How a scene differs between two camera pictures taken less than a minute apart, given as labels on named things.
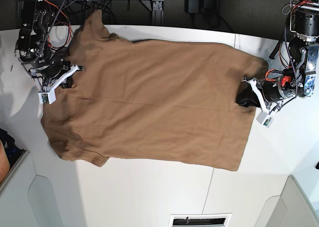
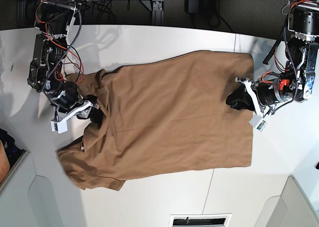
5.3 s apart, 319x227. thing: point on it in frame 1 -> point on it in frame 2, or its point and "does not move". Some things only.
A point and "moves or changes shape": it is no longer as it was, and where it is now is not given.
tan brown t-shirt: x=166 y=101 moves or changes shape
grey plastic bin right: x=292 y=208 does not move
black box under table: x=198 y=0 does not move
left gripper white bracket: x=50 y=92 -> x=94 y=113
